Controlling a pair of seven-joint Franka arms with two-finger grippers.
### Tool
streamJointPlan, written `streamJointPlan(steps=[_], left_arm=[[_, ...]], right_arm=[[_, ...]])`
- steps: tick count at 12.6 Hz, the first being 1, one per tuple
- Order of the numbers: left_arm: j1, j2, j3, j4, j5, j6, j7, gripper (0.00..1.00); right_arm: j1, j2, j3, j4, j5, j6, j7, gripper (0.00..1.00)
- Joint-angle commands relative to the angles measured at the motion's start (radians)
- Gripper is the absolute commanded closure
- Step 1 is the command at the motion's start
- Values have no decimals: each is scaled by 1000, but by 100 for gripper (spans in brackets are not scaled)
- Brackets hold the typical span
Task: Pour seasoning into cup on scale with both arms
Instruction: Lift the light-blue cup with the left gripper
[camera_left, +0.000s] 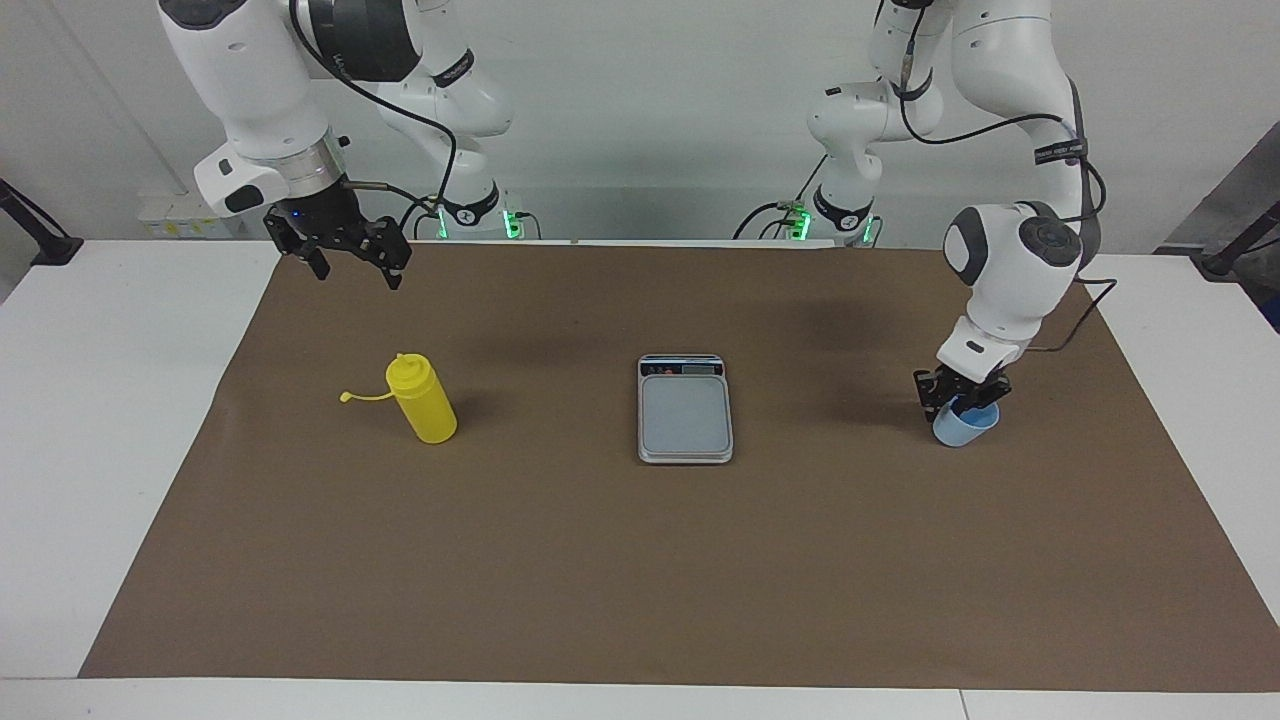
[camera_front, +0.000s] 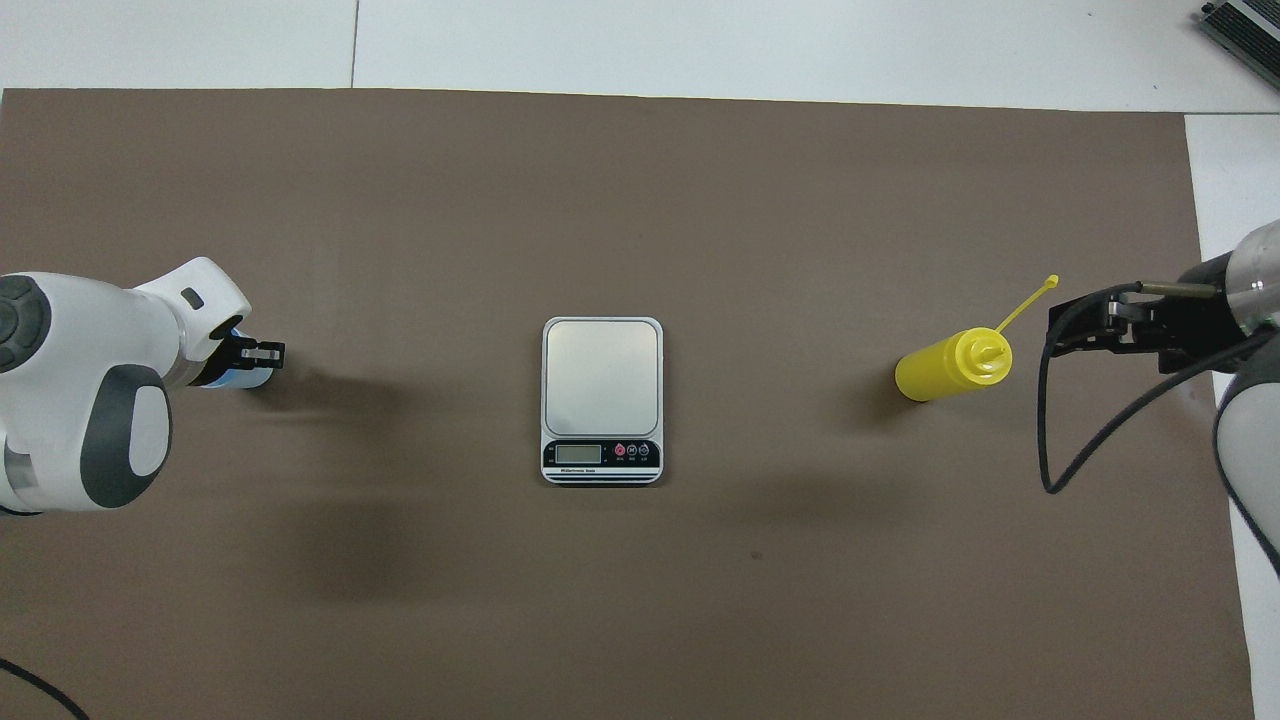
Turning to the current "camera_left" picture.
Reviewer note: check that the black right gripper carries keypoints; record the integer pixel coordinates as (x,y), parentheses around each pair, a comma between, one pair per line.
(320,217)

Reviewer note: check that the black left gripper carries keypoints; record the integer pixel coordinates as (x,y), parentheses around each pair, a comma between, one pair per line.
(965,382)

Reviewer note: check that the light blue plastic cup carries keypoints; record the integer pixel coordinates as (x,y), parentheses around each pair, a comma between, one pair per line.
(960,430)

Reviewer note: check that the yellow squeeze bottle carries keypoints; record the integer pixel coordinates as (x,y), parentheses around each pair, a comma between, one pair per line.
(425,405)

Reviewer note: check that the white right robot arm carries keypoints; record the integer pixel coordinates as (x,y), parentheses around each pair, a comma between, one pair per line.
(245,80)

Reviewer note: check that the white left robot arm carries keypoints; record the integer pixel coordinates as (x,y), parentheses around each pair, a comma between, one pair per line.
(1010,270)

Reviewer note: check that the silver digital kitchen scale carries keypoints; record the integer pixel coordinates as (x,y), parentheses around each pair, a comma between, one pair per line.
(685,420)

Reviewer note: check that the white power strip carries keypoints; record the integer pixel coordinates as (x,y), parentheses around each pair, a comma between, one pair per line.
(180,215)

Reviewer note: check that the black clamp stand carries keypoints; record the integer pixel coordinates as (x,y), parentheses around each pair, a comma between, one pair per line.
(1220,262)
(55,248)

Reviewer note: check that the brown paper mat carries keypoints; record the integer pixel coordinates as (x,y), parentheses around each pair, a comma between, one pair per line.
(600,580)

